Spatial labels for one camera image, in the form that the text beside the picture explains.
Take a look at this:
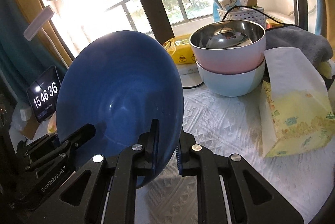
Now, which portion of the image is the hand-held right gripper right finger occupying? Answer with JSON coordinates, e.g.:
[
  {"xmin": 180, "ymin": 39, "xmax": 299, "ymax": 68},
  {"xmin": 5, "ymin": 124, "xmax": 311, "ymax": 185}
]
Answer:
[{"xmin": 176, "ymin": 132, "xmax": 305, "ymax": 224}]

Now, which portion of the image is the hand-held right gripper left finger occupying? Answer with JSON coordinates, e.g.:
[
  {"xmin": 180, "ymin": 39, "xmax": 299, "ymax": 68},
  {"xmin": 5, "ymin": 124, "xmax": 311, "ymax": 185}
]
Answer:
[{"xmin": 37, "ymin": 119, "xmax": 161, "ymax": 224}]

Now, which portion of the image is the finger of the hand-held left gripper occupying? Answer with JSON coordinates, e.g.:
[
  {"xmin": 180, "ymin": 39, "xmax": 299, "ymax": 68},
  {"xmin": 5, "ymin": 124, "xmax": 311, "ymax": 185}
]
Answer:
[{"xmin": 23, "ymin": 124, "xmax": 97, "ymax": 173}]

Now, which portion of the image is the cream bowl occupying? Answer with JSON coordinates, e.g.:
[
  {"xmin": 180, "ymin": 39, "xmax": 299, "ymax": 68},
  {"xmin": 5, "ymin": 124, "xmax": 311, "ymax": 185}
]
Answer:
[{"xmin": 47, "ymin": 115, "xmax": 57, "ymax": 135}]

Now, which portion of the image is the large blue bowl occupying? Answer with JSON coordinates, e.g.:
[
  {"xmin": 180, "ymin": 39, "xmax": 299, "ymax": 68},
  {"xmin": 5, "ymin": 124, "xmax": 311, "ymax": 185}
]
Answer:
[{"xmin": 56, "ymin": 30, "xmax": 184, "ymax": 189}]

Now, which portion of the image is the cardboard box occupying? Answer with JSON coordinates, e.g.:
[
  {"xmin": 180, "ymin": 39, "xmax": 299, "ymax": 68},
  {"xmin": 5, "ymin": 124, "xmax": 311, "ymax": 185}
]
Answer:
[{"xmin": 19, "ymin": 114, "xmax": 48, "ymax": 141}]

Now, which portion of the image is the tablet showing clock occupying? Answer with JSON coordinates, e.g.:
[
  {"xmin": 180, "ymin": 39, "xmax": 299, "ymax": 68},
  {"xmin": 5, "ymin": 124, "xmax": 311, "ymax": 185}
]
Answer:
[{"xmin": 27, "ymin": 65, "xmax": 62, "ymax": 123}]

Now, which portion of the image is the small white box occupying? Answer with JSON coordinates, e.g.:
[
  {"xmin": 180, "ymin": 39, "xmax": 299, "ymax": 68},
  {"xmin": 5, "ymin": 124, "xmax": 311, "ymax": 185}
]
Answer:
[{"xmin": 20, "ymin": 109, "xmax": 33, "ymax": 122}]

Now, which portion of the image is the light blue steel-lined bowl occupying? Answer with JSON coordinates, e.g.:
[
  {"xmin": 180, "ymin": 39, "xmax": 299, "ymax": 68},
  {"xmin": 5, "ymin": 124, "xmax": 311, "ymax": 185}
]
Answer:
[{"xmin": 196, "ymin": 59, "xmax": 266, "ymax": 97}]

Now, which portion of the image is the yellow wipes packet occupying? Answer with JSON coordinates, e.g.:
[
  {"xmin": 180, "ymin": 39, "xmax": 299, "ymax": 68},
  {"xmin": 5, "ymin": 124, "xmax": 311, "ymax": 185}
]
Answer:
[{"xmin": 164, "ymin": 34, "xmax": 196, "ymax": 65}]

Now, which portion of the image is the teal curtain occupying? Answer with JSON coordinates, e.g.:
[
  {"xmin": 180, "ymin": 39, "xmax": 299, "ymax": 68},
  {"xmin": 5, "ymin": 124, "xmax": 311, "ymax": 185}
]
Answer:
[
  {"xmin": 0, "ymin": 0, "xmax": 68, "ymax": 99},
  {"xmin": 313, "ymin": 0, "xmax": 325, "ymax": 36}
]

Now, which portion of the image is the pink steel-lined bowl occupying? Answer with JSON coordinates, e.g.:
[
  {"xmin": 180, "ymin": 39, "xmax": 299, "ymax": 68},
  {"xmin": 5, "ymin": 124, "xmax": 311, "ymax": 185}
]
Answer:
[{"xmin": 189, "ymin": 20, "xmax": 267, "ymax": 75}]

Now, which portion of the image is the white desk lamp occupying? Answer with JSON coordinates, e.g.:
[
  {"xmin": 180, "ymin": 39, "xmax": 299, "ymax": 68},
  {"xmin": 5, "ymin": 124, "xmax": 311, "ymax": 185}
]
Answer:
[{"xmin": 23, "ymin": 6, "xmax": 53, "ymax": 40}]

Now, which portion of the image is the yellow tissue pack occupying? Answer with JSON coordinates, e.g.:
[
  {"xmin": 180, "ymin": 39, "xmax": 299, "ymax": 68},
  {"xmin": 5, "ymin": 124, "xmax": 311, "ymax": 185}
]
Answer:
[{"xmin": 259, "ymin": 47, "xmax": 335, "ymax": 158}]

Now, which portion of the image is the blue plastic bag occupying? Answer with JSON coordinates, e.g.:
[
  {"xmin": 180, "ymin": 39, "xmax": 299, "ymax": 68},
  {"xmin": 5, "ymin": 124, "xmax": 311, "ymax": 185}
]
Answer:
[{"xmin": 212, "ymin": 0, "xmax": 228, "ymax": 21}]

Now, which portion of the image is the white plastic basket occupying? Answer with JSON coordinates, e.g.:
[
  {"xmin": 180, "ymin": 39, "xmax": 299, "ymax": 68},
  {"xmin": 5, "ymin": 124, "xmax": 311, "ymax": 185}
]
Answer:
[{"xmin": 217, "ymin": 5, "xmax": 266, "ymax": 29}]

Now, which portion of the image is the white and blue packet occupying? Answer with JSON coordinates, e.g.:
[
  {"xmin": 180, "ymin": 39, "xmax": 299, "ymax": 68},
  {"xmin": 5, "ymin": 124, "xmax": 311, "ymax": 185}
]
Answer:
[{"xmin": 218, "ymin": 0, "xmax": 244, "ymax": 11}]

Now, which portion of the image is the grey towel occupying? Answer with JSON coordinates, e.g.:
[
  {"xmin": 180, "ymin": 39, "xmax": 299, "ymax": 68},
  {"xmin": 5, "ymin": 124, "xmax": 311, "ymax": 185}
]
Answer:
[{"xmin": 264, "ymin": 25, "xmax": 333, "ymax": 67}]

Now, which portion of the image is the orange tin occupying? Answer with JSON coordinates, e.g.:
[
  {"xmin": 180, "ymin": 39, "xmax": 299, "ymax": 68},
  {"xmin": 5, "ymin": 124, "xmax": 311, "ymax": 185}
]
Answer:
[{"xmin": 265, "ymin": 18, "xmax": 283, "ymax": 30}]

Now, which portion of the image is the black charger cable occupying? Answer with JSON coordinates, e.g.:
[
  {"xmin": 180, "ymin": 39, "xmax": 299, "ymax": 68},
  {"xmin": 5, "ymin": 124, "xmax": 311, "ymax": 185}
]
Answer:
[{"xmin": 182, "ymin": 81, "xmax": 205, "ymax": 89}]

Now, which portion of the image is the black cable over basket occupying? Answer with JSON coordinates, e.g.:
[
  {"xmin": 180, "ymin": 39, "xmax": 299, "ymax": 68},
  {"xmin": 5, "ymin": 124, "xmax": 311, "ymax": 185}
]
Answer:
[{"xmin": 221, "ymin": 5, "xmax": 307, "ymax": 29}]

